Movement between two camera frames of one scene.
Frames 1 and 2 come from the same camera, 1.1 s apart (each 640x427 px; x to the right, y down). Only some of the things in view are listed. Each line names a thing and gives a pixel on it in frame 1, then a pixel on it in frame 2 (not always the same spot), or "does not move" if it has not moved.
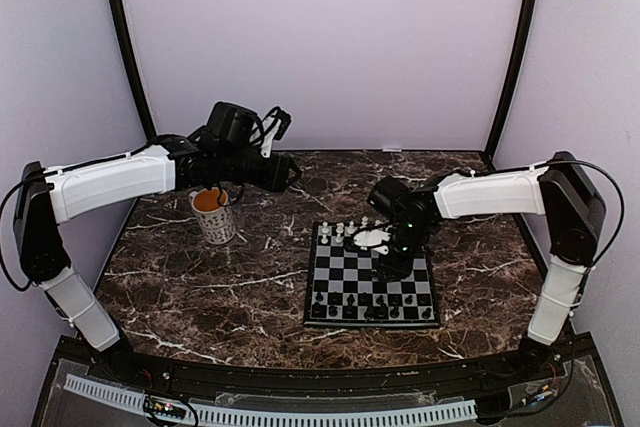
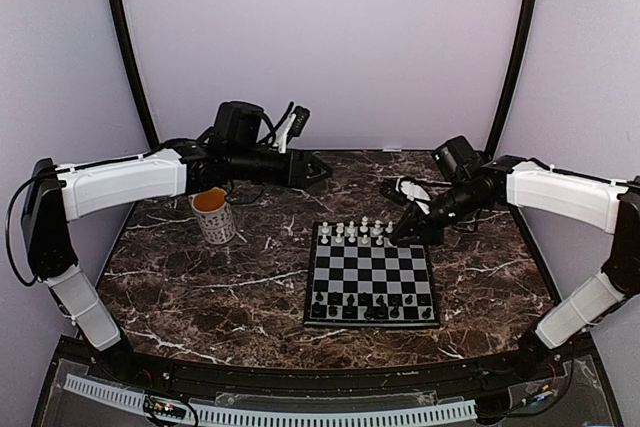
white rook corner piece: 325,229 does not move
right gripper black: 401,269 -> 415,219
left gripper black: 276,178 -> 297,172
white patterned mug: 210,206 does not move
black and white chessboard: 345,287 does not move
